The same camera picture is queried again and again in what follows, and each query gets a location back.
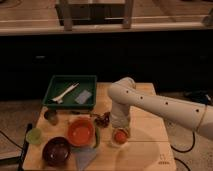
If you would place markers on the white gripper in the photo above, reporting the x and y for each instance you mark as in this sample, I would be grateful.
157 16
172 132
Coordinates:
120 115

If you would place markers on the red apple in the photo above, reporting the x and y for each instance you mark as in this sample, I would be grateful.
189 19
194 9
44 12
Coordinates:
120 137

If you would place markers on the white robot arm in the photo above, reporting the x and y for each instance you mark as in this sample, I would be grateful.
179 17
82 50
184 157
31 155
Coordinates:
194 116

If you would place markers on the white paper cup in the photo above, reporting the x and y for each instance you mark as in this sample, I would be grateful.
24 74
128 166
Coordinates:
112 141

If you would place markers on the small grey metal cup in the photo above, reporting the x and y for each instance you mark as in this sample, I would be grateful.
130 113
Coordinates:
51 117

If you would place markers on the light green cup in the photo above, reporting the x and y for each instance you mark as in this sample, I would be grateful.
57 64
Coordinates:
34 136

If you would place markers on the dark brown grape bunch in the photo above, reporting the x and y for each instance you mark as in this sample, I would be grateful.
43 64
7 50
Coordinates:
103 120

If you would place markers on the green pea pod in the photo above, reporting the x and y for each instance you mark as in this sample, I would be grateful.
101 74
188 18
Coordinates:
97 137

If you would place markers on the grey sponge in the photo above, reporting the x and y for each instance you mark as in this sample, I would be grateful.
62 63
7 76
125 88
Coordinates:
83 97

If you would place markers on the orange bowl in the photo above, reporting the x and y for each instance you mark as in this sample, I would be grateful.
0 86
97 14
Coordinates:
80 132

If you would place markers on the grey blue cloth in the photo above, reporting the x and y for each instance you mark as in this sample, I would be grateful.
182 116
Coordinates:
83 156

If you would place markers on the green plastic tray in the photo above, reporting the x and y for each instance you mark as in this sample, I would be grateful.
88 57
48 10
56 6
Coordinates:
71 92

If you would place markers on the white plastic utensil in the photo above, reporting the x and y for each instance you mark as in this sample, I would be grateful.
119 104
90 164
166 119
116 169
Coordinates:
59 98

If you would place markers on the dark maroon bowl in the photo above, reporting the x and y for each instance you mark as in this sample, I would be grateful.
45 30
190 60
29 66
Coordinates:
56 151

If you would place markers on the dark handled knife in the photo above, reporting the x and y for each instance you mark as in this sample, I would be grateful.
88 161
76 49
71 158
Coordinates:
85 113

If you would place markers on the wooden chair frame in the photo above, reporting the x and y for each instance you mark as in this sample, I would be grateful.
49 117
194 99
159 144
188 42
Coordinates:
94 12

